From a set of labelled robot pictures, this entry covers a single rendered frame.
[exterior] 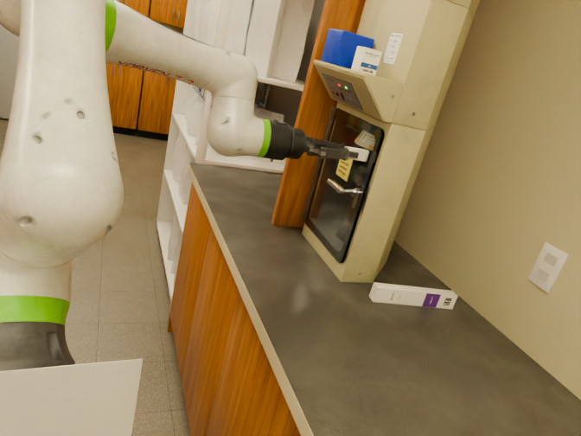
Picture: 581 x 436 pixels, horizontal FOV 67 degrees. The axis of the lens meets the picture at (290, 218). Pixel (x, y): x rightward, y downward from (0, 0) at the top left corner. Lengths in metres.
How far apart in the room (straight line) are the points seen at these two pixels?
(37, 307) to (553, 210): 1.18
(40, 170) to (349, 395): 0.68
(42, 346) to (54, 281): 0.08
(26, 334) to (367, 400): 0.61
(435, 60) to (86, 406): 1.03
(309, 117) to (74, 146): 1.05
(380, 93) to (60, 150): 0.80
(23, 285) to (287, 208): 1.07
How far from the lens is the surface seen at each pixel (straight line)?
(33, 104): 0.56
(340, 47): 1.27
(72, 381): 0.55
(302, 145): 1.08
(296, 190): 1.53
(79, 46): 0.61
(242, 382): 1.27
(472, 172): 1.54
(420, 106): 1.21
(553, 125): 1.39
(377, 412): 0.92
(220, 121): 1.02
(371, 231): 1.26
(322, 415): 0.86
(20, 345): 0.62
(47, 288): 0.64
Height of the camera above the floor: 1.52
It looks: 20 degrees down
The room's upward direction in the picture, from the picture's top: 15 degrees clockwise
